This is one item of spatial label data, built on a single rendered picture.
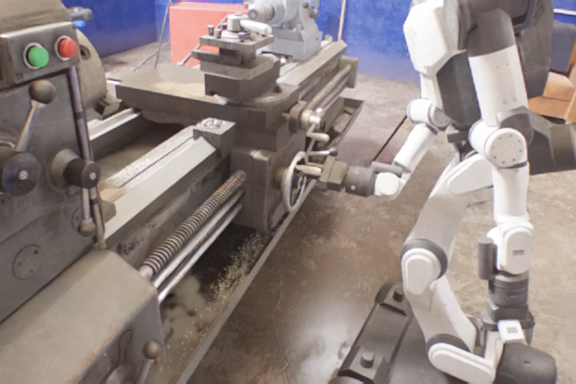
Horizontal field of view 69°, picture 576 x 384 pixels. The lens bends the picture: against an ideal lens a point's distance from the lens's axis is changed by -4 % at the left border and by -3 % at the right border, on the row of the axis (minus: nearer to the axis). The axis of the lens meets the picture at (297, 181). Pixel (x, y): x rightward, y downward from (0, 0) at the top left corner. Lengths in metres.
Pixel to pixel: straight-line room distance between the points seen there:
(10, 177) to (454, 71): 0.86
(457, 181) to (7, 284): 0.98
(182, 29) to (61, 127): 3.69
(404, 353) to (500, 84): 1.04
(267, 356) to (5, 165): 1.33
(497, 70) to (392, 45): 4.56
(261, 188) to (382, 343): 0.69
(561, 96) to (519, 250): 3.86
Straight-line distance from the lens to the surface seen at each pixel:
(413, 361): 1.64
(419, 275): 1.33
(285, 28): 2.37
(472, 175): 1.16
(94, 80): 1.05
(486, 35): 0.91
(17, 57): 0.69
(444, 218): 1.27
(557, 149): 1.16
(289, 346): 1.82
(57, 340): 0.83
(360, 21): 5.47
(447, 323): 1.48
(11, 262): 0.80
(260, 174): 1.38
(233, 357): 1.78
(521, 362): 1.55
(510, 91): 0.93
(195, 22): 4.39
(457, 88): 1.06
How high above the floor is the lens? 1.40
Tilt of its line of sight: 29 degrees down
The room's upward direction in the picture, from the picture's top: 5 degrees clockwise
